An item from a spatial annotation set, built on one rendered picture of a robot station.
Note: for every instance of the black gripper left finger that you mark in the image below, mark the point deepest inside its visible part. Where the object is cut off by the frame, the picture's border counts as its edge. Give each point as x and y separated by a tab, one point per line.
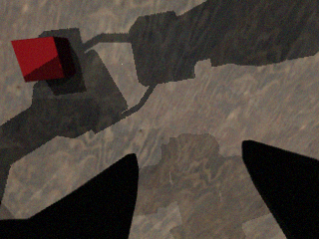
102	208

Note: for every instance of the red cube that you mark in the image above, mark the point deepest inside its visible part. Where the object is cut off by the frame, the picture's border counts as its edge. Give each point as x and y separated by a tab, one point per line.
45	58

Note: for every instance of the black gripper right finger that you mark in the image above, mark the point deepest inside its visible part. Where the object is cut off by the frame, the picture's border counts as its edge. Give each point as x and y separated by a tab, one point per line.
288	183

